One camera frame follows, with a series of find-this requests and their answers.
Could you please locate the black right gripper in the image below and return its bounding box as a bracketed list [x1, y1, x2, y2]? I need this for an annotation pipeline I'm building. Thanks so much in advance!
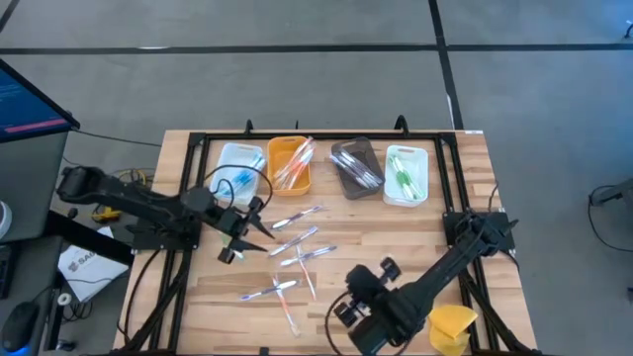
[331, 255, 403, 328]

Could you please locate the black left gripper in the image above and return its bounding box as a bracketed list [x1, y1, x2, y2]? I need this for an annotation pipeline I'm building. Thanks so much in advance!
[212, 195, 276, 266]

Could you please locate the blue toothbrush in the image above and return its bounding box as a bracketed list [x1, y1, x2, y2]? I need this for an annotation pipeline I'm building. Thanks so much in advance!
[231, 155, 268, 192]
[220, 165, 258, 197]
[225, 156, 267, 192]
[239, 151, 268, 182]
[221, 171, 254, 198]

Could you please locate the orange toothbrush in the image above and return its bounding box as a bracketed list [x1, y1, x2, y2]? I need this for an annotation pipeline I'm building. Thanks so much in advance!
[274, 152, 306, 192]
[289, 147, 317, 190]
[276, 147, 309, 192]
[295, 245, 318, 302]
[279, 137, 315, 182]
[271, 275, 302, 337]
[284, 140, 316, 187]

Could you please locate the white plastic bin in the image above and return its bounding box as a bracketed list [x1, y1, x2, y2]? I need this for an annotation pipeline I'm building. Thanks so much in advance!
[210, 142, 267, 207]
[383, 143, 430, 208]

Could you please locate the orange plastic bin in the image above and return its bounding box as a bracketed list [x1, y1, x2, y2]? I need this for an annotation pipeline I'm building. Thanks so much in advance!
[265, 135, 314, 198]

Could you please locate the yellow cloth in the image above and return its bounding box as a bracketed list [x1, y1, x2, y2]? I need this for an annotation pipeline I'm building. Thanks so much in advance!
[427, 304, 480, 356]

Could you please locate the grey plastic bin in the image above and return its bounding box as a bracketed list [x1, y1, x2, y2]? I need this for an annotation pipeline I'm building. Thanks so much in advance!
[329, 136, 386, 201]

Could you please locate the white printed booklet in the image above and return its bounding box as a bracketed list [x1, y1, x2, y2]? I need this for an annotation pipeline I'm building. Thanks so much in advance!
[57, 244, 131, 304]

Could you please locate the grey desk cabinet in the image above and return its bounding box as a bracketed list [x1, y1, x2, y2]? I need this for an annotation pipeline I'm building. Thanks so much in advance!
[0, 131, 69, 243]

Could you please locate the white round device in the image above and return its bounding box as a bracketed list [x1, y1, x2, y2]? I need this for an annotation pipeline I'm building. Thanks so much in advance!
[0, 200, 13, 241]

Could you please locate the black keyboard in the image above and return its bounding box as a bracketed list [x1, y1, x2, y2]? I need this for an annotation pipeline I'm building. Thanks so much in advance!
[0, 244, 14, 300]

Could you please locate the black computer mouse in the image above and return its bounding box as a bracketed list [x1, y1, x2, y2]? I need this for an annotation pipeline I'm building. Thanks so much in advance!
[0, 301, 39, 355]

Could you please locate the grey chair leg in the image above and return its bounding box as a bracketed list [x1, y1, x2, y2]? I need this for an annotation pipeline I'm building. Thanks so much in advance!
[590, 177, 633, 207]

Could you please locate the computer monitor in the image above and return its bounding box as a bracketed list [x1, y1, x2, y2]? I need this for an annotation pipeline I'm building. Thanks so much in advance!
[0, 57, 81, 144]

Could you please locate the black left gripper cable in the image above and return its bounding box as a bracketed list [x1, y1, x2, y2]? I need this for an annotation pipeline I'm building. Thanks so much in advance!
[202, 163, 275, 212]

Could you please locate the thick black base cable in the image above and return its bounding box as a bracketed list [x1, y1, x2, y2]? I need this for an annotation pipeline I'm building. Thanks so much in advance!
[122, 248, 163, 342]

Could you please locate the yellow cable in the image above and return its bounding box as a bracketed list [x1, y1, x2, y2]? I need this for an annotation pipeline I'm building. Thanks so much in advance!
[93, 205, 124, 223]

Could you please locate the black floor cable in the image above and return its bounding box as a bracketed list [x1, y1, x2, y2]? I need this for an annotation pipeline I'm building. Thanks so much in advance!
[587, 183, 633, 253]

